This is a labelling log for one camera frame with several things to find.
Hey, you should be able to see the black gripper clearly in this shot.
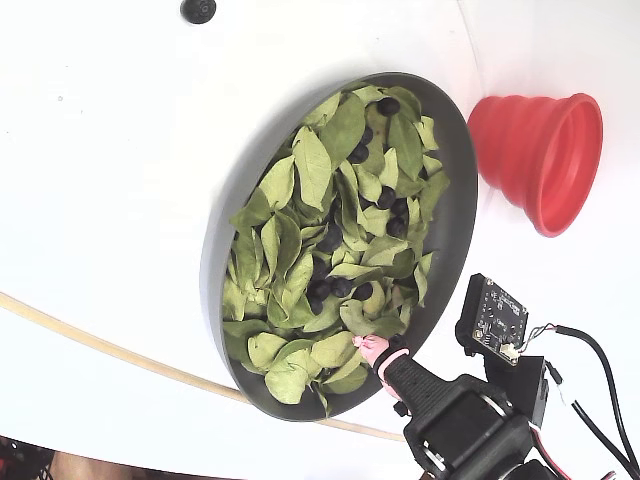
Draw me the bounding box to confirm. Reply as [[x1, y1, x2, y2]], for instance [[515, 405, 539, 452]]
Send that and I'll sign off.
[[351, 333, 534, 476]]

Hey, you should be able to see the pile of green leaves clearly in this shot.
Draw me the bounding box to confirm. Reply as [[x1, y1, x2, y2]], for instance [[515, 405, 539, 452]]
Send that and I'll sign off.
[[221, 82, 452, 419]]

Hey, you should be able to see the dark grey round bowl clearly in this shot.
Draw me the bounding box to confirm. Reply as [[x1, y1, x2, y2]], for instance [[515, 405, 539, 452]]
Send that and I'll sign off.
[[198, 71, 480, 423]]

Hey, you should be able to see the red collapsible silicone cup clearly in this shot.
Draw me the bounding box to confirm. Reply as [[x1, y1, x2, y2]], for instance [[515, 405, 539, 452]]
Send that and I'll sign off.
[[467, 92, 605, 239]]

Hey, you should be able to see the thin wooden dowel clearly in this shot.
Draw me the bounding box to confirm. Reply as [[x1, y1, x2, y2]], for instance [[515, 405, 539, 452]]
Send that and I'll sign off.
[[0, 291, 406, 444]]

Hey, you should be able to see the black mesh item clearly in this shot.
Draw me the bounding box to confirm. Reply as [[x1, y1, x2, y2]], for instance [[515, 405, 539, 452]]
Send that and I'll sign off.
[[0, 434, 56, 480]]

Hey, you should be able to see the small dark berry left view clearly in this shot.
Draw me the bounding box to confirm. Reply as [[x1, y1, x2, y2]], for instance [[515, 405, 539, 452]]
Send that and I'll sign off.
[[179, 0, 218, 25]]

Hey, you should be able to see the camera circuit board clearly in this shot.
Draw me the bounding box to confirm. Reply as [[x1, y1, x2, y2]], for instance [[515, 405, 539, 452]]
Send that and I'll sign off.
[[454, 272, 530, 367]]

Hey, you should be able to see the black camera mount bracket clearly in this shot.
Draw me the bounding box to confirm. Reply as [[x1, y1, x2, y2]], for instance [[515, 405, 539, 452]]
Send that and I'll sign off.
[[482, 352, 564, 426]]

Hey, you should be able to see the thick black cable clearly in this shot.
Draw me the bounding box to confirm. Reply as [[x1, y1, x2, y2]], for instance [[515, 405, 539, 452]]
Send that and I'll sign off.
[[572, 401, 640, 479], [554, 324, 640, 471]]

